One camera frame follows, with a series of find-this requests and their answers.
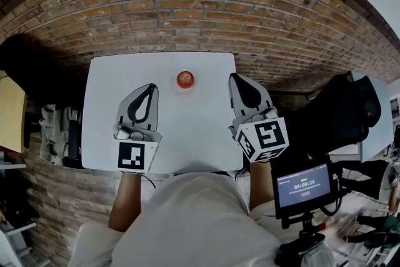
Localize black monitor mount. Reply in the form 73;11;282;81
280;211;328;248

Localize thin black cable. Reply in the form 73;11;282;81
139;172;157;189

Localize person's right forearm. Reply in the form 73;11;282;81
249;160;276;214

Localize person's left forearm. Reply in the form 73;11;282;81
107;172;142;233

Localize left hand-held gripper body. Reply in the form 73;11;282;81
113;122;163;174

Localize black office chair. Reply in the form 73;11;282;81
282;71;383;163

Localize black monitor screen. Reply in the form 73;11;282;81
270;160;342;220

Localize red apple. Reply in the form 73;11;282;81
176;71;197;89

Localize yellow board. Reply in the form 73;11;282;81
0;76;27;154

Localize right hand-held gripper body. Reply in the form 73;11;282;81
228;106;290;164

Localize person's white shirt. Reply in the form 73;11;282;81
67;171;284;267

